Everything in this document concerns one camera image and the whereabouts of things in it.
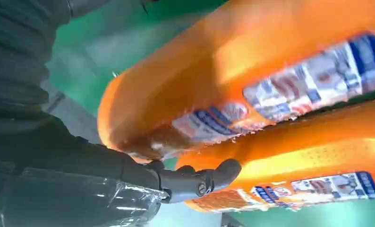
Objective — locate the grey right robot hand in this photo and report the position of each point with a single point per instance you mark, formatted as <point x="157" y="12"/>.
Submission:
<point x="65" y="175"/>

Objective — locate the right arm ribbed grey sleeve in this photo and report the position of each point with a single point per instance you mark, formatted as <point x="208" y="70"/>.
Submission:
<point x="15" y="53"/>

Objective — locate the orange drink bottle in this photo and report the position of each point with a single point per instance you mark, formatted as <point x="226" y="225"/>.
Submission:
<point x="206" y="72"/>
<point x="300" y="147"/>

